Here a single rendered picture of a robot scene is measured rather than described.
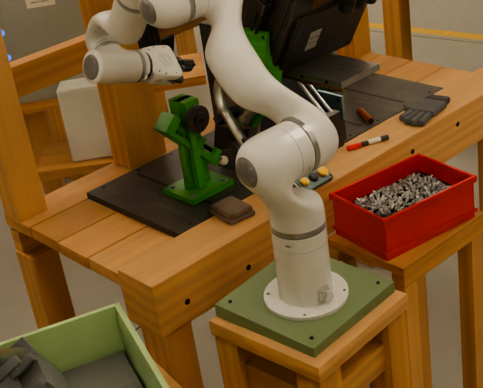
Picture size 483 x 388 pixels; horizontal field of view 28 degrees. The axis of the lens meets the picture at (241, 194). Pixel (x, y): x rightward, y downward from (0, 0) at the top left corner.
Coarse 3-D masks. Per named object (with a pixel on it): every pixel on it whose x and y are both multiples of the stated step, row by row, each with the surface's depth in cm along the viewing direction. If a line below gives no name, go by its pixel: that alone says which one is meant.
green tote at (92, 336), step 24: (96, 312) 207; (120, 312) 205; (24, 336) 202; (48, 336) 204; (72, 336) 207; (96, 336) 209; (120, 336) 211; (72, 360) 209; (144, 360) 191; (144, 384) 201
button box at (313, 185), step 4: (316, 172) 258; (328, 172) 259; (304, 176) 256; (308, 176) 256; (320, 176) 258; (324, 176) 258; (328, 176) 258; (332, 176) 259; (296, 180) 254; (312, 180) 256; (316, 180) 256; (320, 180) 257; (324, 180) 257; (328, 180) 258; (300, 184) 254; (312, 184) 255; (316, 184) 256; (320, 184) 256; (308, 188) 254; (312, 188) 254; (316, 188) 257
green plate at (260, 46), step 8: (248, 32) 266; (264, 32) 261; (256, 40) 264; (264, 40) 261; (256, 48) 264; (264, 48) 262; (264, 56) 262; (264, 64) 263; (272, 64) 266; (272, 72) 267; (280, 72) 270; (280, 80) 270
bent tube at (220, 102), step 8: (216, 80) 273; (216, 88) 274; (216, 96) 275; (216, 104) 275; (224, 104) 274; (224, 112) 273; (224, 120) 274; (232, 120) 272; (232, 128) 272; (240, 128) 272; (240, 136) 270; (240, 144) 270
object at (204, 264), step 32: (448, 96) 299; (480, 96) 297; (384, 128) 285; (416, 128) 282; (448, 128) 289; (480, 128) 301; (352, 160) 269; (384, 160) 272; (320, 192) 257; (224, 224) 246; (256, 224) 244; (160, 256) 236; (192, 256) 234; (224, 256) 238; (256, 256) 246; (128, 288) 233; (160, 288) 226; (192, 288) 233; (224, 288) 241; (160, 320) 229
